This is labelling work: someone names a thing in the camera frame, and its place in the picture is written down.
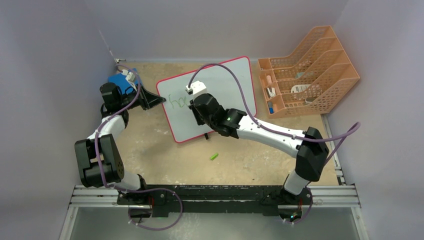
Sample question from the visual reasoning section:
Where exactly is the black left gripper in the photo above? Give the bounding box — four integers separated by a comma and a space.
119, 84, 166, 111

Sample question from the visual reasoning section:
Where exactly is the pink framed whiteboard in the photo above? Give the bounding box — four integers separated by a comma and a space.
156, 56, 257, 143

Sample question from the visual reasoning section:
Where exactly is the green marker cap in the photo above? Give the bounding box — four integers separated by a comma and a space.
209, 153, 219, 161

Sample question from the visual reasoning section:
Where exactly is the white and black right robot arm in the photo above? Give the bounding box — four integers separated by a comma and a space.
188, 93, 329, 204

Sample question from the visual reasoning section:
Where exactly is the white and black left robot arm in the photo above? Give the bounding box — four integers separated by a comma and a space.
74, 82, 166, 205

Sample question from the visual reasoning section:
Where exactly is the blue box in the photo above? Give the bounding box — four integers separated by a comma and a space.
107, 68, 143, 94

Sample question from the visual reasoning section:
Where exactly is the blue item in organizer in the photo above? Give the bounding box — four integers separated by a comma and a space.
267, 101, 274, 114

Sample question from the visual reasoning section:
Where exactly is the white stapler in organizer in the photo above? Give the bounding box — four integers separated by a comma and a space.
266, 87, 276, 99

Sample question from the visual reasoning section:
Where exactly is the white remote in organizer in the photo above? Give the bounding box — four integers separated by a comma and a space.
290, 84, 311, 93

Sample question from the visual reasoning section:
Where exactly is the orange plastic desk organizer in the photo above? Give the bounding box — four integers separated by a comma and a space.
257, 25, 360, 119

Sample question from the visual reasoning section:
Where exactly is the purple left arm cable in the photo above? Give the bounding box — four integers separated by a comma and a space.
94, 65, 142, 191

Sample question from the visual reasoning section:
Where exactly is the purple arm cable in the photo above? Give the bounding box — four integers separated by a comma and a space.
188, 63, 361, 186
94, 65, 142, 191

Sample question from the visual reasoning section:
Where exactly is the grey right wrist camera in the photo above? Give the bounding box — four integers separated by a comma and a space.
185, 80, 208, 101

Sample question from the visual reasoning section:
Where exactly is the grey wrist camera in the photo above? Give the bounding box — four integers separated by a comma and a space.
121, 69, 138, 91
185, 80, 208, 101

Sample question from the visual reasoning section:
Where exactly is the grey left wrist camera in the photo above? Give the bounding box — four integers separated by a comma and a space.
121, 69, 138, 91

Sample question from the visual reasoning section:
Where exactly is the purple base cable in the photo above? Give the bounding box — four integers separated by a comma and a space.
115, 187, 184, 232

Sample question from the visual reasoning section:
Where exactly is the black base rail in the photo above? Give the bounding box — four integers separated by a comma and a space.
117, 184, 312, 218

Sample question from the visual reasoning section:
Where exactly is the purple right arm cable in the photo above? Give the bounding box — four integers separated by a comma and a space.
188, 63, 361, 186

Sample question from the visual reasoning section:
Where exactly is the aluminium frame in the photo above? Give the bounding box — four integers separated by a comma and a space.
58, 114, 370, 240

